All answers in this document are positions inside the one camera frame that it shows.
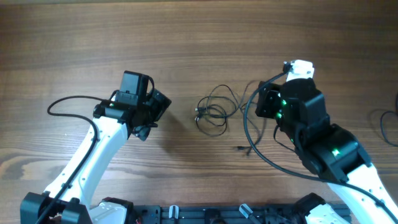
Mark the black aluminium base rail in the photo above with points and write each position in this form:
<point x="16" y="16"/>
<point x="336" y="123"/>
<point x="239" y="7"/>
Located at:
<point x="270" y="213"/>

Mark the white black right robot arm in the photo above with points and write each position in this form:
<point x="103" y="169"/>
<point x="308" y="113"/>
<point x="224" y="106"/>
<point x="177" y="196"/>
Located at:
<point x="331" y="153"/>

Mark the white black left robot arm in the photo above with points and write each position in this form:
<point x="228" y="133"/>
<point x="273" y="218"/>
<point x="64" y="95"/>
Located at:
<point x="132" y="110"/>

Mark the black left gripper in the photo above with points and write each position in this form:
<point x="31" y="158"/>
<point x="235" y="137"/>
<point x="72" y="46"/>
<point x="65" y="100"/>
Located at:
<point x="159" y="104"/>

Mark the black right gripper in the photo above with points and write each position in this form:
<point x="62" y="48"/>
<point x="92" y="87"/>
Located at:
<point x="267" y="101"/>

